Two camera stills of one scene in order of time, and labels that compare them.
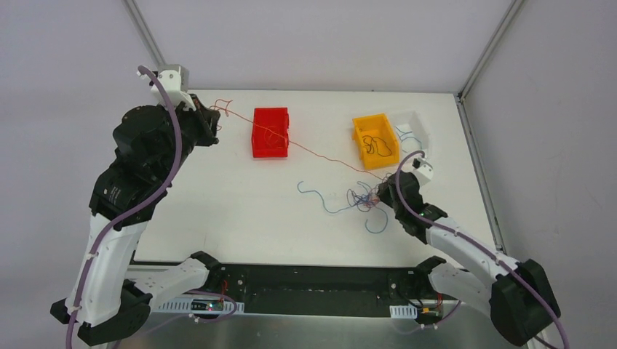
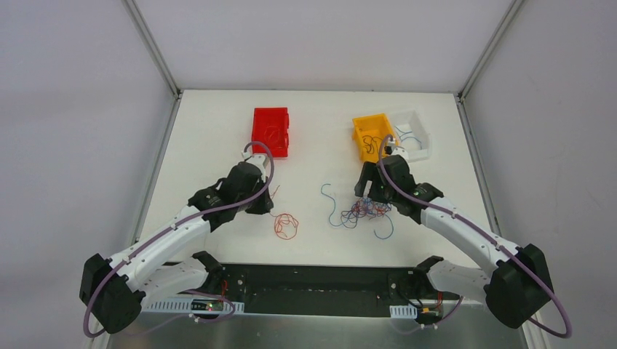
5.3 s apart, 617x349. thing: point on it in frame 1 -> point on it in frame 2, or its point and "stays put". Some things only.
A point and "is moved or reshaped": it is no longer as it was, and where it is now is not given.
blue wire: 405,133 stays put
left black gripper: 204,123 -> 260,201
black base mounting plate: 330,289 stays put
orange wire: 220,104 -> 285,225
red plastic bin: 270,135 stays put
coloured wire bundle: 359,200 is moved or reshaped
